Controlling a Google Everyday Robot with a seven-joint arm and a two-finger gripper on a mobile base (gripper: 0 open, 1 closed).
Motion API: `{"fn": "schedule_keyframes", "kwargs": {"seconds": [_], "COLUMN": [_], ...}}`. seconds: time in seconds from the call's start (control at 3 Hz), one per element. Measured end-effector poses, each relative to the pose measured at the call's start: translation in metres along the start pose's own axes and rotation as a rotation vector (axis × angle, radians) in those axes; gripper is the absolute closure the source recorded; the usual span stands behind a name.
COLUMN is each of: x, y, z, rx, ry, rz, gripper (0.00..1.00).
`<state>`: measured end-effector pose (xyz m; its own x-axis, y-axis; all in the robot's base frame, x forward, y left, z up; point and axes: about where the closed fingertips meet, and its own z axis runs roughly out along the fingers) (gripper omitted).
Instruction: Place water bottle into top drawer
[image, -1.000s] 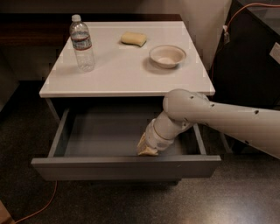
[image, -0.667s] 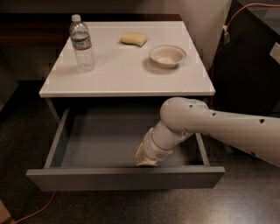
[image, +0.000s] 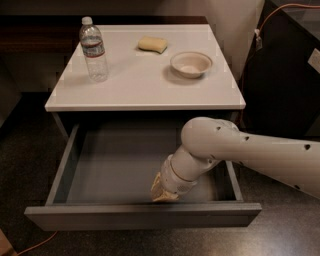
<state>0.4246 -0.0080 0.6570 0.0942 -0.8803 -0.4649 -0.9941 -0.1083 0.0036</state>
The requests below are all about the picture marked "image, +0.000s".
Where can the dark cabinet at right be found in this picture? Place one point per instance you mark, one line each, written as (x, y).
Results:
(281, 78)

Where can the clear plastic water bottle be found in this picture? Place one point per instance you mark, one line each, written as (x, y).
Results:
(92, 45)

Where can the yellow sponge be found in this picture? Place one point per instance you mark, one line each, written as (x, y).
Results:
(152, 44)

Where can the white top drawer cabinet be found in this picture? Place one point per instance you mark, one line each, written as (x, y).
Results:
(143, 80)

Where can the white paper bowl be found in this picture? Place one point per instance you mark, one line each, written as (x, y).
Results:
(190, 64)

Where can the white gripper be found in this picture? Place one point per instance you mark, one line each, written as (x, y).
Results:
(174, 182)

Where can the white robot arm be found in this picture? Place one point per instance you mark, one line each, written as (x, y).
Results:
(205, 142)

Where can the grey top drawer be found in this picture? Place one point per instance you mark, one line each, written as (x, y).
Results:
(105, 177)

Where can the dark wooden bench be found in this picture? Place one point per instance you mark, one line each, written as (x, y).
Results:
(60, 33)

